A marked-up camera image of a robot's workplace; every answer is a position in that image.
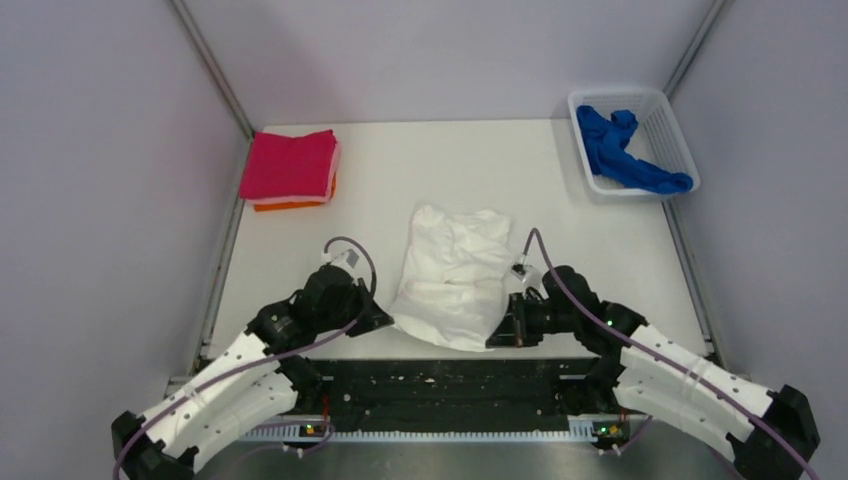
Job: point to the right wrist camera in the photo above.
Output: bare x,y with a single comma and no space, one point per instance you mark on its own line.
527,275

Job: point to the white printed t-shirt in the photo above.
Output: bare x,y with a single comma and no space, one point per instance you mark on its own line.
451,291

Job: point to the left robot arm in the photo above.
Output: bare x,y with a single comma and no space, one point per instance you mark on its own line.
263,373

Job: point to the pink folded t-shirt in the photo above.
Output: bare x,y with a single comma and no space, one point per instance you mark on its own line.
334,167

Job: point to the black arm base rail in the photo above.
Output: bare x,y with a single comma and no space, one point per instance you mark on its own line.
456,396

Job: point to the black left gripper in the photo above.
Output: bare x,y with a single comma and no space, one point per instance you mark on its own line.
374,317

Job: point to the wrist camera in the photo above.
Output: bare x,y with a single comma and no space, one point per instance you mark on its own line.
527,275
346,260

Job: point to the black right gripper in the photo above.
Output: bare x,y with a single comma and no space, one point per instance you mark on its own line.
514,329

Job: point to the white slotted cable duct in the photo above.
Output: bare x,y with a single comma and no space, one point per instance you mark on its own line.
579,431

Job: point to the left corner metal post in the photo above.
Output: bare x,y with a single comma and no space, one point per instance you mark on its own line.
211,66

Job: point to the right corner metal post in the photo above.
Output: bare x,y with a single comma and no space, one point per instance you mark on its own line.
709,23

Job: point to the magenta folded t-shirt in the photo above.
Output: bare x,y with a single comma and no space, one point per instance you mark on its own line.
286,166

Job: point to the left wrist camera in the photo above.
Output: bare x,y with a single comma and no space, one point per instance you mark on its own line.
346,260

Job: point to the white plastic basket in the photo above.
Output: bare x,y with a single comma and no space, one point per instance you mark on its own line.
657,139

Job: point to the blue t-shirt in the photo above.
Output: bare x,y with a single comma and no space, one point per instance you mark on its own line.
605,141

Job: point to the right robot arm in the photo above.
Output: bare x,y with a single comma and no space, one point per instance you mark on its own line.
763,433

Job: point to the corner metal post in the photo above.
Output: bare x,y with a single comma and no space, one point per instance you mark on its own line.
211,66
709,23

